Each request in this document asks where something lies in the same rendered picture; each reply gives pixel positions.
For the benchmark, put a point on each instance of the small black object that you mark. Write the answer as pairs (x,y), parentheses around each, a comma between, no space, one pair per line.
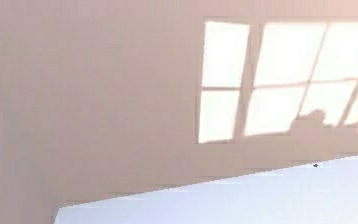
(315,165)

